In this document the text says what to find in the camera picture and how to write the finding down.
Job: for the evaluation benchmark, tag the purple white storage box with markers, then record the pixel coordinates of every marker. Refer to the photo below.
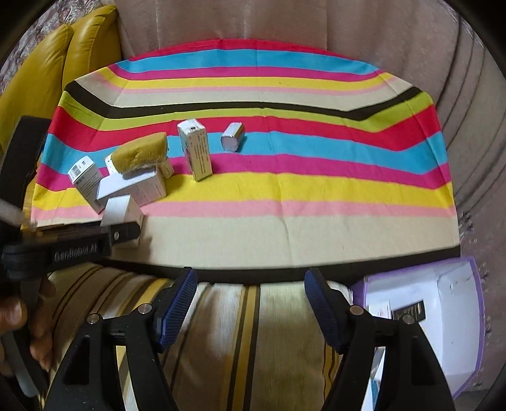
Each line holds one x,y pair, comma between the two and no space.
454,307

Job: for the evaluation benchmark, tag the black box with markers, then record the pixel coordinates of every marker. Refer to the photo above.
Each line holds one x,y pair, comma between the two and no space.
416,310

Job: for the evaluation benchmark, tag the yellow brown sponge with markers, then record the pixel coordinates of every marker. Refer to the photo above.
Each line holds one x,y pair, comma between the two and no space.
141,153

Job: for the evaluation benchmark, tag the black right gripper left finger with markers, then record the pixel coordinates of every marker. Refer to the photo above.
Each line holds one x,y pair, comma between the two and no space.
88,377

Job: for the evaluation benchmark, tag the yellow leather sofa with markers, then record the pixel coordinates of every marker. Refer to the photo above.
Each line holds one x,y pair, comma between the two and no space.
64,55

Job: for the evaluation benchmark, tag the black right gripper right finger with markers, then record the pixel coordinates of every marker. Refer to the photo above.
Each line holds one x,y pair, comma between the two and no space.
412,377

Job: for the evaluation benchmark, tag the white box with barcode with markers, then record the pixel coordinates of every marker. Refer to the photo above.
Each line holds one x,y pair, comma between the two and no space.
85,176

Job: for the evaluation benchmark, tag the striped colourful cloth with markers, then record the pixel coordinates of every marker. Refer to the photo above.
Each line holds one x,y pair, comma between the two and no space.
340,161

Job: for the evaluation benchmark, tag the tall white printed box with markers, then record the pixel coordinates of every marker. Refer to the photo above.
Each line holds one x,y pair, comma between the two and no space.
194,142

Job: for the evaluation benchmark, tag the person's left hand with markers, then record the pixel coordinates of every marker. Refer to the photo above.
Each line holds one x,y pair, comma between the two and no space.
14,315

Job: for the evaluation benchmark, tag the small white rolled box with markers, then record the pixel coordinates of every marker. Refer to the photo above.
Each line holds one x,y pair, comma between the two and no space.
232,136

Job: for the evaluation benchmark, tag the white box red blue print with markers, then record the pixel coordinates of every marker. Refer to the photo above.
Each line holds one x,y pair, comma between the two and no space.
143,185

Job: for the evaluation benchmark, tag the plain white small box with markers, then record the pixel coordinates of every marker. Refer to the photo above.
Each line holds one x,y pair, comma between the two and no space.
123,210

